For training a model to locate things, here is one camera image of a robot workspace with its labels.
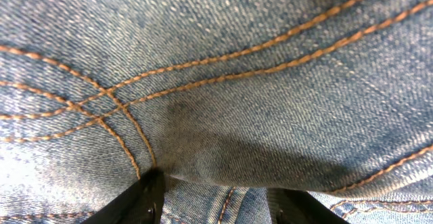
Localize blue denim jeans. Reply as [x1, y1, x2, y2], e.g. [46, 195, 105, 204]
[1, 0, 432, 223]

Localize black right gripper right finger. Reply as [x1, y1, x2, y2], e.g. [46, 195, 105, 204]
[267, 188, 348, 224]

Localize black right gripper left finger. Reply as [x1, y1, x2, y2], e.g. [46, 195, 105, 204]
[83, 168, 166, 224]

